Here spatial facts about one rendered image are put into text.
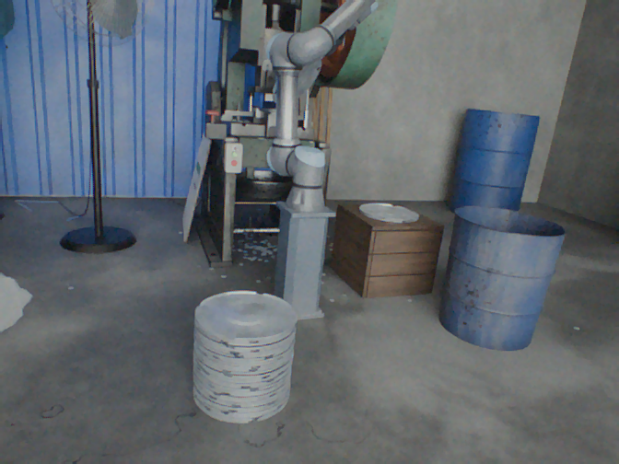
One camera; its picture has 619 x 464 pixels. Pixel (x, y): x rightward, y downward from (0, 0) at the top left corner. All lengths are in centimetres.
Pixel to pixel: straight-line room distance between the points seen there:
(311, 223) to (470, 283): 65
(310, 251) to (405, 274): 59
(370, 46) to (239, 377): 167
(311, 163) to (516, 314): 96
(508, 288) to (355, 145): 248
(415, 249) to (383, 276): 20
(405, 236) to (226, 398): 117
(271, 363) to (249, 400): 12
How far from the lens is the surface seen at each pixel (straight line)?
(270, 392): 136
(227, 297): 146
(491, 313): 191
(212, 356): 130
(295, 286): 185
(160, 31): 362
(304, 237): 178
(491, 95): 477
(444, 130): 450
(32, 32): 363
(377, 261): 212
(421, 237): 220
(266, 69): 246
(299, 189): 177
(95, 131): 262
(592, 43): 529
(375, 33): 237
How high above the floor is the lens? 89
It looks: 17 degrees down
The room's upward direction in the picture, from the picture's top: 6 degrees clockwise
